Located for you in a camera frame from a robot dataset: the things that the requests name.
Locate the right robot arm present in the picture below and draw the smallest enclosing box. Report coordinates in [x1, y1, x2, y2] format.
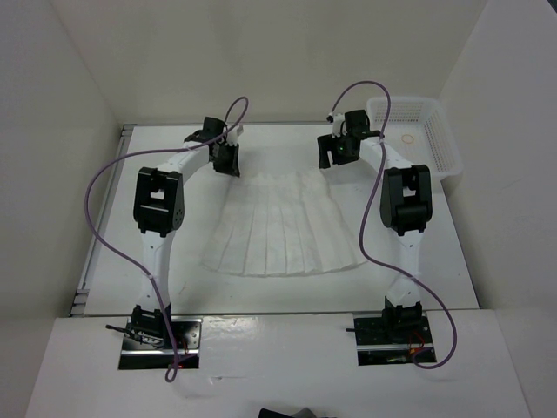
[318, 110, 433, 345]

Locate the white pleated skirt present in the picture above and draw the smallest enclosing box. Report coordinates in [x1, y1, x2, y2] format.
[201, 168, 365, 277]

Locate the dark object bottom edge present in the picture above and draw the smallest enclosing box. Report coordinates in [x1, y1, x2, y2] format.
[257, 407, 319, 418]

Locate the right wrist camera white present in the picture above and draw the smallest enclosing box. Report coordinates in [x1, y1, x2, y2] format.
[326, 112, 345, 138]

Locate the white plastic basket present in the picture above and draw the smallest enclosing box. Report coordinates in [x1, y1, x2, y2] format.
[366, 97, 463, 180]

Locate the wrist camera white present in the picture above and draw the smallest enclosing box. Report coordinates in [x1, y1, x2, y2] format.
[226, 125, 244, 146]
[326, 112, 345, 138]

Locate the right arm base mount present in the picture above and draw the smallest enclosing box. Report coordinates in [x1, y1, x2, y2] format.
[346, 315, 437, 366]

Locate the aluminium table edge rail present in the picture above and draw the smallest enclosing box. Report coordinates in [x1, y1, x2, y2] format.
[68, 124, 137, 318]

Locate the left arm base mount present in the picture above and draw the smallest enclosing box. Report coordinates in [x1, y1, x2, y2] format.
[105, 316, 203, 370]

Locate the rubber band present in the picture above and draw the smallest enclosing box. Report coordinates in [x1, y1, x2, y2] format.
[401, 134, 415, 145]

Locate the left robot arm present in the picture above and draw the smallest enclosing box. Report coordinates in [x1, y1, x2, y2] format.
[127, 117, 243, 348]

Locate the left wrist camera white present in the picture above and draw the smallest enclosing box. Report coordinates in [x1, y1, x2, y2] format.
[226, 125, 244, 146]

